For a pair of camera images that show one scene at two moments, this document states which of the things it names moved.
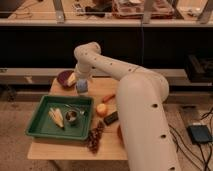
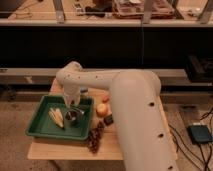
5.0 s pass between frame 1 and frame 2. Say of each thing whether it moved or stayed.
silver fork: stayed
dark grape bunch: stayed
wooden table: stayed
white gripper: moved
